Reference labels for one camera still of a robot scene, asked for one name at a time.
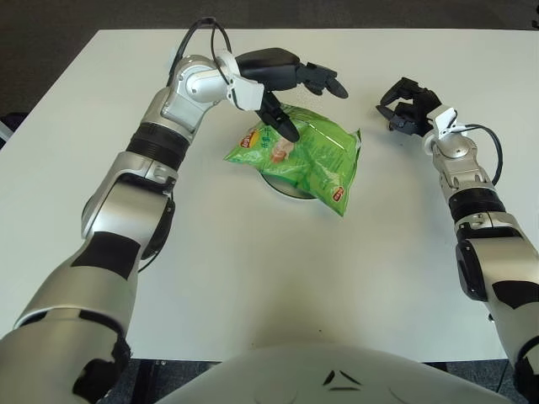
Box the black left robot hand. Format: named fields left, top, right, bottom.
left=214, top=47, right=350, bottom=145

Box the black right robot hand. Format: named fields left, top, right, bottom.
left=376, top=77, right=464, bottom=140

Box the green snack bag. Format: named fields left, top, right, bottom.
left=222, top=102, right=363, bottom=218

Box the white plate with black rim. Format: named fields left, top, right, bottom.
left=259, top=174, right=317, bottom=202

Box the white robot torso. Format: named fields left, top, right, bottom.
left=157, top=343, right=513, bottom=404

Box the black table leg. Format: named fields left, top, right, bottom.
left=138, top=359, right=169, bottom=401

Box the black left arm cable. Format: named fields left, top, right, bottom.
left=136, top=16, right=237, bottom=274

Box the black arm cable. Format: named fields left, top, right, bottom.
left=454, top=124, right=504, bottom=186
left=136, top=16, right=237, bottom=274

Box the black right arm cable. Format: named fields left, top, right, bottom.
left=454, top=124, right=504, bottom=186

